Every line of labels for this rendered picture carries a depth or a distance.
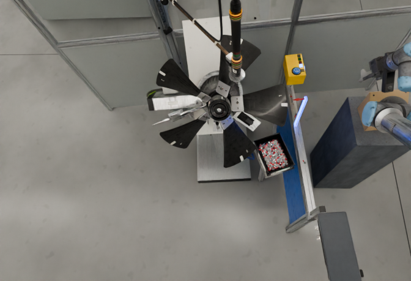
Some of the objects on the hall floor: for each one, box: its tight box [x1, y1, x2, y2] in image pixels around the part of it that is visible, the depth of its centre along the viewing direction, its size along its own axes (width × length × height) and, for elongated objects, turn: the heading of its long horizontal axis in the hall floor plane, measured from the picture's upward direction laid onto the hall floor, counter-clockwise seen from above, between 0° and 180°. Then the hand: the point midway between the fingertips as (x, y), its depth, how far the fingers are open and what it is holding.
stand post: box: [212, 133, 224, 159], centre depth 220 cm, size 4×9×91 cm, turn 94°
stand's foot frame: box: [197, 120, 251, 183], centre depth 262 cm, size 62×46×8 cm
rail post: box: [286, 214, 313, 233], centre depth 195 cm, size 4×4×78 cm
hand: (368, 81), depth 146 cm, fingers open, 8 cm apart
